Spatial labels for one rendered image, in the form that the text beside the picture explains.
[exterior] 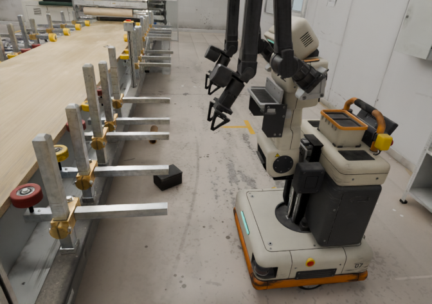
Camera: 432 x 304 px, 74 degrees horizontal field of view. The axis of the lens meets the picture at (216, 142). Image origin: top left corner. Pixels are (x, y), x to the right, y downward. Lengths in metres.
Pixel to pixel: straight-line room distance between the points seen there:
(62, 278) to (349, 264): 1.38
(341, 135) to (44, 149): 1.23
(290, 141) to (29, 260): 1.13
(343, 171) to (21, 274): 1.29
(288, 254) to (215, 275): 0.46
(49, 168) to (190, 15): 11.18
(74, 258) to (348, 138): 1.25
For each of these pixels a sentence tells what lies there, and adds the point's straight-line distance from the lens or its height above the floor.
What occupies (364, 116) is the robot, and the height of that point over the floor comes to 0.91.
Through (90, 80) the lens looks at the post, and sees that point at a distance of 1.29.
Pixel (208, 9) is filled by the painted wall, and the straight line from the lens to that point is 11.91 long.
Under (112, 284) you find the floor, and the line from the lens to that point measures 1.86.
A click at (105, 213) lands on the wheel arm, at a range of 1.00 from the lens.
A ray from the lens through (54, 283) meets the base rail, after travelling 1.02.
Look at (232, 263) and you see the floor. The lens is 1.90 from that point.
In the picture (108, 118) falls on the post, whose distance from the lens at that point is 1.61.
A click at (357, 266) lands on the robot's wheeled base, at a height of 0.19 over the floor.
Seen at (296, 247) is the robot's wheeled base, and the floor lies 0.28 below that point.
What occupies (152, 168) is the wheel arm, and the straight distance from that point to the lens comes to 1.19.
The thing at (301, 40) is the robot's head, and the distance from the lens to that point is 1.26.
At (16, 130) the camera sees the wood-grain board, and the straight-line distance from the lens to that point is 1.47.
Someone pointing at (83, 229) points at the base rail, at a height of 0.70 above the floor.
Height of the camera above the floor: 1.46
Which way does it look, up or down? 28 degrees down
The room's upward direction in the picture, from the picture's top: 3 degrees clockwise
